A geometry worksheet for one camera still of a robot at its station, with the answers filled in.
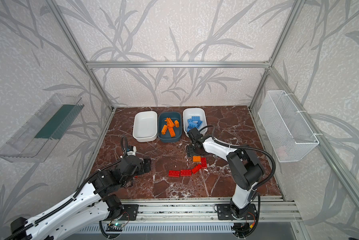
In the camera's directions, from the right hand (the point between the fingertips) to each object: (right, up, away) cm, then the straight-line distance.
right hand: (193, 147), depth 94 cm
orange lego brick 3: (+2, -6, -5) cm, 8 cm away
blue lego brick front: (+4, +14, +14) cm, 20 cm away
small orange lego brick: (-12, +15, +11) cm, 22 cm away
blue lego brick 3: (-1, +14, +11) cm, 17 cm away
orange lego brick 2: (-15, +9, +8) cm, 19 cm away
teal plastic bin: (-19, +5, +9) cm, 21 cm away
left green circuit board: (-39, -35, -22) cm, 57 cm away
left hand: (-25, -3, -16) cm, 30 cm away
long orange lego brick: (-17, +15, +11) cm, 25 cm away
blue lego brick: (+2, +19, +18) cm, 26 cm away
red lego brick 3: (-5, -13, -8) cm, 16 cm away
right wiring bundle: (+24, -36, -22) cm, 49 cm away
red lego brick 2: (-12, -14, -7) cm, 20 cm away
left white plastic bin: (-35, +13, +13) cm, 40 cm away
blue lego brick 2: (-2, +16, +14) cm, 22 cm away
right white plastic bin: (-3, +23, +20) cm, 31 cm away
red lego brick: (+6, -8, -5) cm, 11 cm away
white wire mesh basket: (+39, +11, -33) cm, 52 cm away
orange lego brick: (-21, +11, +10) cm, 25 cm away
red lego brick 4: (+1, -12, -7) cm, 14 cm away
